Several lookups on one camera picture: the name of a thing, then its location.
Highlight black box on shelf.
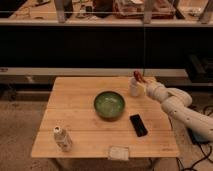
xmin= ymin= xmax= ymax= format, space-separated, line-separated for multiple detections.
xmin=185 ymin=55 xmax=213 ymax=83

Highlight red pepper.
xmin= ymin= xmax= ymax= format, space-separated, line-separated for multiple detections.
xmin=133 ymin=71 xmax=145 ymax=83

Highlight wooden table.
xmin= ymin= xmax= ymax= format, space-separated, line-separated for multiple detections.
xmin=31 ymin=77 xmax=179 ymax=158

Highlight black cables on floor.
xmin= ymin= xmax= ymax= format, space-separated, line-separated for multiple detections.
xmin=175 ymin=104 xmax=213 ymax=171

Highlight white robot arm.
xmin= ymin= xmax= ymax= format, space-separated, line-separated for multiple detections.
xmin=139 ymin=82 xmax=213 ymax=142

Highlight black smartphone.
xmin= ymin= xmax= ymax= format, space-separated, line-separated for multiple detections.
xmin=130 ymin=114 xmax=148 ymax=137

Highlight green ceramic bowl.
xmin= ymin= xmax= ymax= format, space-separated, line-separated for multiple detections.
xmin=93 ymin=91 xmax=125 ymax=120

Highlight white ceramic cup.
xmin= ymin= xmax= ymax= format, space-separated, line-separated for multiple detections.
xmin=129 ymin=78 xmax=139 ymax=97

